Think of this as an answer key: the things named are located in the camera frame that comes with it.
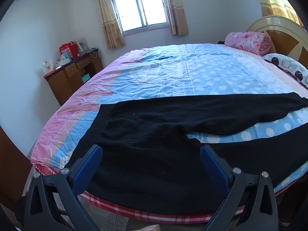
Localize person's left hand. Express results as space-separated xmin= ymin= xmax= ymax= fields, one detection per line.
xmin=138 ymin=224 xmax=162 ymax=231

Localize white pillow with dark circles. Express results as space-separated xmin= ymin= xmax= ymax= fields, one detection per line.
xmin=262 ymin=53 xmax=308 ymax=88

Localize yellow patterned curtain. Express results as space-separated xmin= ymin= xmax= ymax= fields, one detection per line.
xmin=253 ymin=0 xmax=305 ymax=27

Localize black pants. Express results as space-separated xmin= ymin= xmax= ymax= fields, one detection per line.
xmin=70 ymin=92 xmax=308 ymax=216

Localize red paper bag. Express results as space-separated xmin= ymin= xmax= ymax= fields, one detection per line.
xmin=59 ymin=41 xmax=79 ymax=59

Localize wooden desk with drawers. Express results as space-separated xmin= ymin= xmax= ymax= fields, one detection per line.
xmin=44 ymin=49 xmax=104 ymax=106

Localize pink floral blanket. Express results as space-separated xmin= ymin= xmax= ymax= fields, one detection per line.
xmin=224 ymin=31 xmax=271 ymax=57

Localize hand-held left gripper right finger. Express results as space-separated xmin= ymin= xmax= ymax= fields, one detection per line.
xmin=200 ymin=144 xmax=281 ymax=231

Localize bed with blue pink sheet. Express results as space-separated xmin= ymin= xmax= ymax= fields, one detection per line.
xmin=30 ymin=43 xmax=308 ymax=224

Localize sliding glass window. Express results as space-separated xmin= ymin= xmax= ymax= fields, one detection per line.
xmin=106 ymin=0 xmax=169 ymax=34

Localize beige patterned curtain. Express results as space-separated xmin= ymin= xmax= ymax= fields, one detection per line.
xmin=164 ymin=0 xmax=188 ymax=36
xmin=95 ymin=0 xmax=126 ymax=50

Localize brown wooden door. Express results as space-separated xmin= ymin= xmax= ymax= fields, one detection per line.
xmin=0 ymin=125 xmax=33 ymax=206

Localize cream and wood headboard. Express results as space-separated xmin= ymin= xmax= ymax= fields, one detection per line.
xmin=247 ymin=15 xmax=308 ymax=64

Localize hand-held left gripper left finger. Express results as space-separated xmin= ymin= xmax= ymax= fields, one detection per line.
xmin=24 ymin=144 xmax=104 ymax=231

